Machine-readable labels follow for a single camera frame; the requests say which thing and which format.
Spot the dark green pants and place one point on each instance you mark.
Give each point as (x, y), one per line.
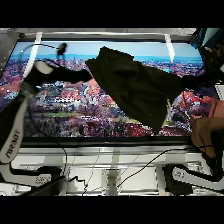
(133, 86)

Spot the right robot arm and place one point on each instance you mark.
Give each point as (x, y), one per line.
(196, 176)

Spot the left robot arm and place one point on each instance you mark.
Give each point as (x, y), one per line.
(13, 133)

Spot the silver frame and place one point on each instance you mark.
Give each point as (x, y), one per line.
(110, 151)

